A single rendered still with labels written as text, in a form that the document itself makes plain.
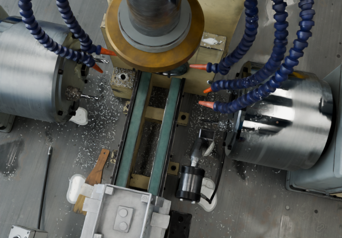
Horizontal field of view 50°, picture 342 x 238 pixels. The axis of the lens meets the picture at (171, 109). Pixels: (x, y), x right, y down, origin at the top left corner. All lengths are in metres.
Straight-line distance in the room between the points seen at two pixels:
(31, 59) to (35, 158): 0.41
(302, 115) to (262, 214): 0.42
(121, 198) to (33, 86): 0.32
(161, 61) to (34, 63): 0.34
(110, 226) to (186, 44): 0.41
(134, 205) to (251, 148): 0.29
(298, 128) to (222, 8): 0.34
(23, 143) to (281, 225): 0.82
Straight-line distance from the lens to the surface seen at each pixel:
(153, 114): 1.11
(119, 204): 0.81
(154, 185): 1.00
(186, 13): 0.66
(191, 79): 1.07
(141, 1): 0.55
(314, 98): 0.86
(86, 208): 0.86
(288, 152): 0.86
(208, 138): 0.69
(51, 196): 1.17
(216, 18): 0.98
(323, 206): 1.22
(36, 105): 0.90
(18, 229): 0.92
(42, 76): 0.86
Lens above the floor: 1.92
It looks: 74 degrees down
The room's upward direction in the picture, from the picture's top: 5 degrees clockwise
